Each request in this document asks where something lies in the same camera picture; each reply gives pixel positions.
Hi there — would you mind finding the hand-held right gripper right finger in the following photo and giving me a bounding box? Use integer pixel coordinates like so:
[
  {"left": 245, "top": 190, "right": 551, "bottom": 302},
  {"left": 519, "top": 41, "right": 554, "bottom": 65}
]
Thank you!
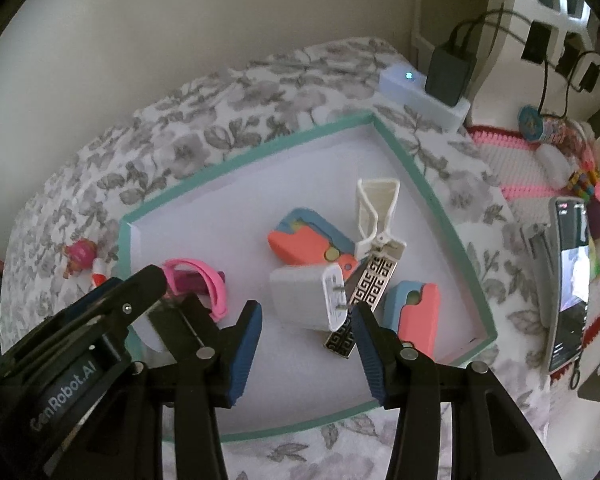
[{"left": 351, "top": 301, "right": 563, "bottom": 480}]

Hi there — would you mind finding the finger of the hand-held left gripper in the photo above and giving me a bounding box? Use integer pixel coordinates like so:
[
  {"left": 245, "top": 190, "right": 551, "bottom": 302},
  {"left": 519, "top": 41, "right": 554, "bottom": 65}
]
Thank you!
[
  {"left": 2, "top": 264, "right": 168, "bottom": 361},
  {"left": 172, "top": 294, "right": 224, "bottom": 356}
]

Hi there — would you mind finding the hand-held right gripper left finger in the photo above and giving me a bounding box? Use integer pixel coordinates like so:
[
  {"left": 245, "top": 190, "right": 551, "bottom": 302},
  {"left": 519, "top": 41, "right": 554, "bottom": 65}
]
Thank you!
[{"left": 45, "top": 300, "right": 265, "bottom": 480}]

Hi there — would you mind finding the pink watch band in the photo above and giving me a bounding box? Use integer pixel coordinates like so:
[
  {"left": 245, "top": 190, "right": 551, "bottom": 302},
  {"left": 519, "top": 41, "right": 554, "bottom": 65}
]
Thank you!
[{"left": 161, "top": 258, "right": 228, "bottom": 322}]

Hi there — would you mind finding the small orange blue toy knife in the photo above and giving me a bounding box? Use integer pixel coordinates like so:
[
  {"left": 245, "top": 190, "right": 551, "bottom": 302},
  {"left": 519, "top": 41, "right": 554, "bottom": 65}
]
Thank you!
[{"left": 382, "top": 281, "right": 441, "bottom": 356}]

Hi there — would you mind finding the black gold patterned hair clip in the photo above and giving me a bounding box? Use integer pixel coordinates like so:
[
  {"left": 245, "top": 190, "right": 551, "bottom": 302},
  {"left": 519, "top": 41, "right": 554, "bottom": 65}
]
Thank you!
[{"left": 324, "top": 250, "right": 408, "bottom": 361}]

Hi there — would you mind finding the white charger plug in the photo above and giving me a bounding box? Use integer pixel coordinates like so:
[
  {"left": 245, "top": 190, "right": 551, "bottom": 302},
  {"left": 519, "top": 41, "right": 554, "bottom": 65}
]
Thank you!
[{"left": 269, "top": 262, "right": 351, "bottom": 332}]

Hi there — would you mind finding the large blue orange toy knife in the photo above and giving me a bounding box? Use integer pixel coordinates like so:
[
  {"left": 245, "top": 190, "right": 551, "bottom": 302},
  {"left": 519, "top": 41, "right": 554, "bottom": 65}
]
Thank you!
[{"left": 267, "top": 208, "right": 358, "bottom": 281}]

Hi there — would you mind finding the white plastic clip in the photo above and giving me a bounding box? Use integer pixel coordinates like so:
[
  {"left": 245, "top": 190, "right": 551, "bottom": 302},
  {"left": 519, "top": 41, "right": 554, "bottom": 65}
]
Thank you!
[{"left": 354, "top": 178, "right": 407, "bottom": 260}]

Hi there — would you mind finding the teal white box lid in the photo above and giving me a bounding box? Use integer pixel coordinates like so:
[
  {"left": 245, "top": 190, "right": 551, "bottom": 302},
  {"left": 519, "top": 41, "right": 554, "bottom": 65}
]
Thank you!
[{"left": 117, "top": 111, "right": 498, "bottom": 445}]

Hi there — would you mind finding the pink toy figure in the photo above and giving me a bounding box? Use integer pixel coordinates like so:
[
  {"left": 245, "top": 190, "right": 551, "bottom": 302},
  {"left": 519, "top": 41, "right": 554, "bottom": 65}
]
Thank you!
[{"left": 62, "top": 239, "right": 98, "bottom": 277}]

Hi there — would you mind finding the grey phone stand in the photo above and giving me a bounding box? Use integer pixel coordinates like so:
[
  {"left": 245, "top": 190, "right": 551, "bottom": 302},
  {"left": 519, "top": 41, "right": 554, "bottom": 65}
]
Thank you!
[{"left": 520, "top": 224, "right": 561, "bottom": 321}]

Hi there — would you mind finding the smartphone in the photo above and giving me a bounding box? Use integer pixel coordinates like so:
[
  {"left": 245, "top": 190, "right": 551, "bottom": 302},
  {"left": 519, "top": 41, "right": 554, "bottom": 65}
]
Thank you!
[{"left": 547, "top": 196, "right": 592, "bottom": 373}]

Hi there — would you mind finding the white power strip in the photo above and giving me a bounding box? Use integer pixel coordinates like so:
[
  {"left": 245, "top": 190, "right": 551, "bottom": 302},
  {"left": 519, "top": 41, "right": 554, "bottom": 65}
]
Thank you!
[{"left": 379, "top": 64, "right": 472, "bottom": 133}]

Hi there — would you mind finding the small white case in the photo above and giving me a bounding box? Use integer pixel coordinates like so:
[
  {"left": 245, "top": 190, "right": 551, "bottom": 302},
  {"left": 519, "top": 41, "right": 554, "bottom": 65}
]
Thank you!
[{"left": 535, "top": 145, "right": 571, "bottom": 188}]

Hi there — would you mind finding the colourful bead toy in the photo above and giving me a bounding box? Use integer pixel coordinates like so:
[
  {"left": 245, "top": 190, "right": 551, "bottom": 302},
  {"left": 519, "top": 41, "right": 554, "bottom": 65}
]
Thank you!
[{"left": 567, "top": 167, "right": 600, "bottom": 199}]

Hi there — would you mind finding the colourful round tin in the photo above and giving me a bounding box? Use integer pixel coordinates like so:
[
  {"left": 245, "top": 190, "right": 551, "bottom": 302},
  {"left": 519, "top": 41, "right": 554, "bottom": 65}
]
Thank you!
[{"left": 517, "top": 105, "right": 576, "bottom": 146}]

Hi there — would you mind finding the large black power adapter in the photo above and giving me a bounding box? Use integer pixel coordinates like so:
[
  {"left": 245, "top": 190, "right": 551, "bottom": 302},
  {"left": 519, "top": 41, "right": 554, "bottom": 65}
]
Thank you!
[{"left": 425, "top": 42, "right": 478, "bottom": 107}]

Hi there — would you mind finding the small black adapter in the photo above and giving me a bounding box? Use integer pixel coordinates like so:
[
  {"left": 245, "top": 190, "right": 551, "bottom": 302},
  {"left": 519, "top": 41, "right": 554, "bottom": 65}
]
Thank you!
[
  {"left": 555, "top": 35, "right": 581, "bottom": 75},
  {"left": 522, "top": 21, "right": 551, "bottom": 65},
  {"left": 579, "top": 60, "right": 600, "bottom": 93}
]

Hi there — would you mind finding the black adapter cable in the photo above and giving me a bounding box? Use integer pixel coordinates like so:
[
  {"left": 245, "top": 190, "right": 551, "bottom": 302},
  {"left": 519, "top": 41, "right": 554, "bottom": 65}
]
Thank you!
[
  {"left": 447, "top": 6, "right": 528, "bottom": 52},
  {"left": 536, "top": 50, "right": 600, "bottom": 117}
]

